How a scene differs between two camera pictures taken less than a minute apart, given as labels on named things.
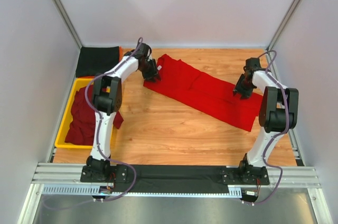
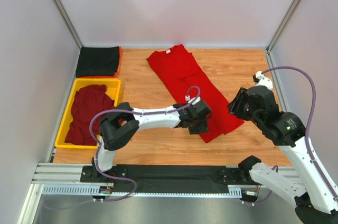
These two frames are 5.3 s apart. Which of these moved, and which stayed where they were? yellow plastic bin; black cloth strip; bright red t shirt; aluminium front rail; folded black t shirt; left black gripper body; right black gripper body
Moved: bright red t shirt; right black gripper body; left black gripper body
Stayed: aluminium front rail; folded black t shirt; yellow plastic bin; black cloth strip
